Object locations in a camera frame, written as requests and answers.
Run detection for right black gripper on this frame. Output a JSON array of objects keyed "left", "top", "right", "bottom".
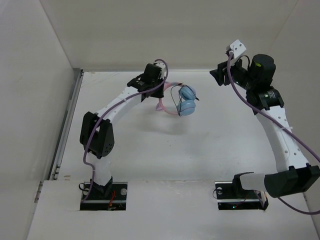
[{"left": 210, "top": 54, "right": 257, "bottom": 91}]

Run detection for thin black headphone cable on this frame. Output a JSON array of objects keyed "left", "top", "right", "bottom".
[{"left": 170, "top": 81, "right": 201, "bottom": 117}]

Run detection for pink blue cat-ear headphones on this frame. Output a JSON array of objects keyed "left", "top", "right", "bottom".
[{"left": 155, "top": 81, "right": 199, "bottom": 117}]

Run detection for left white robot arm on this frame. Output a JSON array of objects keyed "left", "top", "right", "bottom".
[{"left": 79, "top": 59, "right": 169, "bottom": 199}]

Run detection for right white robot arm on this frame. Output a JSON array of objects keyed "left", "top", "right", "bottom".
[{"left": 210, "top": 51, "right": 320, "bottom": 198}]

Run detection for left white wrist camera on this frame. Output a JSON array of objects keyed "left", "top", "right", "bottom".
[{"left": 154, "top": 61, "right": 167, "bottom": 80}]

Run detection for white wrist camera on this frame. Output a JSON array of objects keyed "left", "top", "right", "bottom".
[
  {"left": 154, "top": 61, "right": 167, "bottom": 80},
  {"left": 225, "top": 39, "right": 247, "bottom": 66}
]

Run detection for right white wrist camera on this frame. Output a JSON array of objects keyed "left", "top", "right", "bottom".
[{"left": 225, "top": 39, "right": 247, "bottom": 66}]

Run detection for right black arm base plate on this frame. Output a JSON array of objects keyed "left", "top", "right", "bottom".
[{"left": 212, "top": 181, "right": 269, "bottom": 211}]

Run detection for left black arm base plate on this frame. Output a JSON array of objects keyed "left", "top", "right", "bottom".
[{"left": 78, "top": 182, "right": 128, "bottom": 211}]

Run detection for left metal table rail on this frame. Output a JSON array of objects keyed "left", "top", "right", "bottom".
[{"left": 44, "top": 68, "right": 84, "bottom": 180}]

